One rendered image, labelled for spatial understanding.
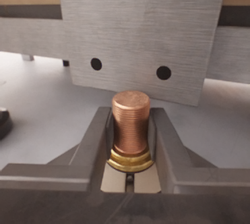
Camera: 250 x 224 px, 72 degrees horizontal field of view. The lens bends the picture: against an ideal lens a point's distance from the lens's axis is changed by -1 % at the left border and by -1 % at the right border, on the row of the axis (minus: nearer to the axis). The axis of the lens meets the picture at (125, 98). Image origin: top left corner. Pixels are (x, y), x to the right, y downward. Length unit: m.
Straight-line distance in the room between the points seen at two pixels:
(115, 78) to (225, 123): 0.25
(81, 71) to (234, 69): 0.14
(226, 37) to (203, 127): 0.19
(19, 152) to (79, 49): 0.19
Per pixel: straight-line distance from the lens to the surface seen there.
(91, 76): 0.17
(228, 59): 0.19
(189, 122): 0.34
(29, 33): 0.28
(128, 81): 0.15
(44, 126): 0.34
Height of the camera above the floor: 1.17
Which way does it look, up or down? 29 degrees up
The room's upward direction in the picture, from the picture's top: 180 degrees clockwise
